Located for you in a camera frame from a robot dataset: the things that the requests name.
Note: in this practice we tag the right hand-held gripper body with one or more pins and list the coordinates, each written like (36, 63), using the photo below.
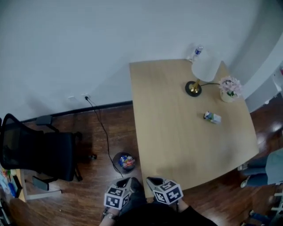
(169, 194)

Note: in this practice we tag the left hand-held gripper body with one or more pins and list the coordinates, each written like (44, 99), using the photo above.
(116, 198)

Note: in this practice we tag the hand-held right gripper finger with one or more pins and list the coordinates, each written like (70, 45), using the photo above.
(165, 180)
(151, 185)

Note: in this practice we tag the black round trash bin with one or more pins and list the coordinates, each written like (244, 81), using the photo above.
(116, 164)

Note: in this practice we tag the white green milk carton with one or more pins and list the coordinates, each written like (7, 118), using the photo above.
(212, 118)

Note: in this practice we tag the person's right forearm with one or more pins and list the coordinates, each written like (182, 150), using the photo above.
(183, 206)

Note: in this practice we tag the person's left forearm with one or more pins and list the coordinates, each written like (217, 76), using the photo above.
(109, 221)

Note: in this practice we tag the person's dark shoe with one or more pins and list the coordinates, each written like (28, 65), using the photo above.
(137, 184)

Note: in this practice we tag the person's trouser leg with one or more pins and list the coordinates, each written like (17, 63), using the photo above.
(136, 198)

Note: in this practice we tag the silver wristwatch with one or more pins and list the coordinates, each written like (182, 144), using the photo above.
(109, 214)

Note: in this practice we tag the person's black top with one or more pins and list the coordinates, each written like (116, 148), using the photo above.
(159, 215)

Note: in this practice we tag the black office chair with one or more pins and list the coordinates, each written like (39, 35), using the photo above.
(39, 150)

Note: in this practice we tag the white metal rack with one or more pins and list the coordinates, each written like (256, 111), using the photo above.
(277, 202)

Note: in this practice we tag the colourful desk clutter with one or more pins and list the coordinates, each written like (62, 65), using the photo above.
(6, 183)

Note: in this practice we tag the pink flowers in white pot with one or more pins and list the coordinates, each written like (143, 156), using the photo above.
(230, 87)

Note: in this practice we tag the white shade brass table lamp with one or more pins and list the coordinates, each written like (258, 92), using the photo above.
(205, 68)

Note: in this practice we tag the clear water bottle blue label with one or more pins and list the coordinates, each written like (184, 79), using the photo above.
(196, 53)

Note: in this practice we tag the white wall socket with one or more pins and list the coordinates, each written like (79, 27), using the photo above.
(86, 96)

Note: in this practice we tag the wooden side desk white frame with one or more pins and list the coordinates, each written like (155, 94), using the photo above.
(22, 187)

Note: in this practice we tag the white blank wall plate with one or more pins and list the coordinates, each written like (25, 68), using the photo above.
(71, 98)

